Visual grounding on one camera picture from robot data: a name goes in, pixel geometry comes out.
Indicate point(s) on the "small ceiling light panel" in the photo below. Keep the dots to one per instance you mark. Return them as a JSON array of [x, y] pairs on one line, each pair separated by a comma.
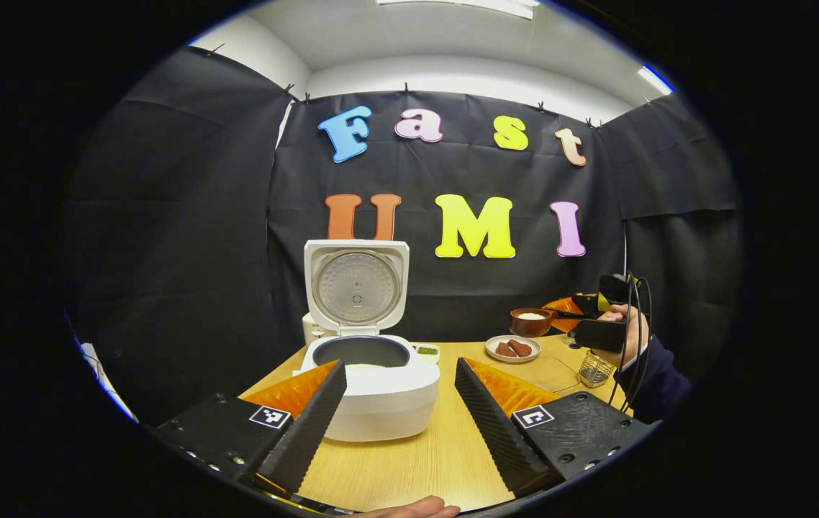
[[654, 79]]

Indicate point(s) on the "black backdrop cloth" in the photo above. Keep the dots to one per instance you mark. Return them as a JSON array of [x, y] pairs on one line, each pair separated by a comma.
[[186, 252]]

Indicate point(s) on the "white rice cooker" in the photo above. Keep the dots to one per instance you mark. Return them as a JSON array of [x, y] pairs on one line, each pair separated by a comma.
[[388, 410]]

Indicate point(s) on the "wooden spoon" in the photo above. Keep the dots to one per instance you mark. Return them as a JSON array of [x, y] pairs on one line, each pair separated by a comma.
[[528, 327]]

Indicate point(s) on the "white rice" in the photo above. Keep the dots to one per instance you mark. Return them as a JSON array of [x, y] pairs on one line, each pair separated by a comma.
[[365, 366]]

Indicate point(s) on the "brown meat piece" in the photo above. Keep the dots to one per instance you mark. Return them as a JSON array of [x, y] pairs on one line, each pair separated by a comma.
[[504, 350], [521, 347]]

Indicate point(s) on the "white divided condiment dish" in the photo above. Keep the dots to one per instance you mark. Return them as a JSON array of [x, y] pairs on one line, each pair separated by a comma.
[[427, 351]]

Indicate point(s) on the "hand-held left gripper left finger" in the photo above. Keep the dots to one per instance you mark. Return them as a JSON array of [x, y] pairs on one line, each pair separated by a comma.
[[305, 439]]

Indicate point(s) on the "row of black cloth clips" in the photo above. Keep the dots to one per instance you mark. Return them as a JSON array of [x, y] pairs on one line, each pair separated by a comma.
[[405, 88]]

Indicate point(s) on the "long ceiling light panel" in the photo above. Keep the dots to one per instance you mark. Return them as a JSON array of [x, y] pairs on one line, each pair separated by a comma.
[[460, 6]]

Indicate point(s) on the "white round plate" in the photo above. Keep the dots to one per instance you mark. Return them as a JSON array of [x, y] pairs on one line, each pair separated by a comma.
[[514, 359]]

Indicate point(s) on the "spoonful of white rice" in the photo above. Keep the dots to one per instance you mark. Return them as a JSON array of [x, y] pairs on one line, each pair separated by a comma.
[[532, 316]]

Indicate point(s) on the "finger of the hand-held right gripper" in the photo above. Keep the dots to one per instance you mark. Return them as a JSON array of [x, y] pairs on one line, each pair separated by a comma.
[[564, 306]]

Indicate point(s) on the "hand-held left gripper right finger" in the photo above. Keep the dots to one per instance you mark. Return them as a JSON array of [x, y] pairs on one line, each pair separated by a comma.
[[492, 432]]

